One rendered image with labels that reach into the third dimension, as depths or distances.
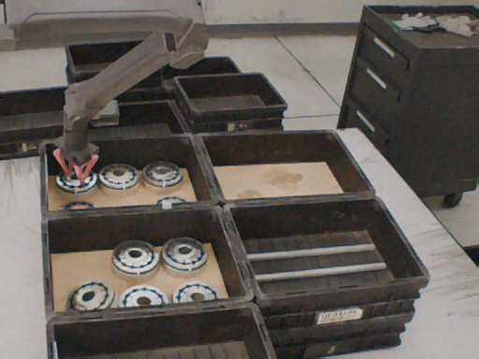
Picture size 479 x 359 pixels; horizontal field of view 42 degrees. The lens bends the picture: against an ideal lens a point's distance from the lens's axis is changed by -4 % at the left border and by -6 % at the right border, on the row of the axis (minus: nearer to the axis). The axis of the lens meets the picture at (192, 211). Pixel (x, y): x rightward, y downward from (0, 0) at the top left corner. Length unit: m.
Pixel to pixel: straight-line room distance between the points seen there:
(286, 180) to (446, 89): 1.24
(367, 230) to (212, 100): 1.32
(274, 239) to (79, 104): 0.55
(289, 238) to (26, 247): 0.66
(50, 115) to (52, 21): 1.62
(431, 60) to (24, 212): 1.68
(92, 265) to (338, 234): 0.60
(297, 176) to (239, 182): 0.17
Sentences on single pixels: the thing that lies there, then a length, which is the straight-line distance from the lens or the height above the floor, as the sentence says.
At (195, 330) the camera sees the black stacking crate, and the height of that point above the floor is 0.88.
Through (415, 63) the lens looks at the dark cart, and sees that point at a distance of 2.66.
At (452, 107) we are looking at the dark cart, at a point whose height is 0.61.
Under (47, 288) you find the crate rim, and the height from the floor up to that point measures 0.93.
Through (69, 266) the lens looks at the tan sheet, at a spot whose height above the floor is 0.83.
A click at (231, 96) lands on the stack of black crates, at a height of 0.49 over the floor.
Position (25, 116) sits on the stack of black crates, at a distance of 2.66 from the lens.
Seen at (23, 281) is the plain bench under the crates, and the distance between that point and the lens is 1.61.
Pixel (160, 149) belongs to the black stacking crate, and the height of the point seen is 0.89.
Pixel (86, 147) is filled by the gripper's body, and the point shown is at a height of 0.96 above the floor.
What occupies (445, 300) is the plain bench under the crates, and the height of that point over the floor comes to 0.70.
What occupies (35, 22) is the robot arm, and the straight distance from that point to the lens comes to 1.05.
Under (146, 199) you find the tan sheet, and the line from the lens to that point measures 1.63.
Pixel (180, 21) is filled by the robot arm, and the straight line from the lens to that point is 1.10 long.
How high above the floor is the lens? 1.83
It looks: 38 degrees down
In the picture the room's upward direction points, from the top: 6 degrees clockwise
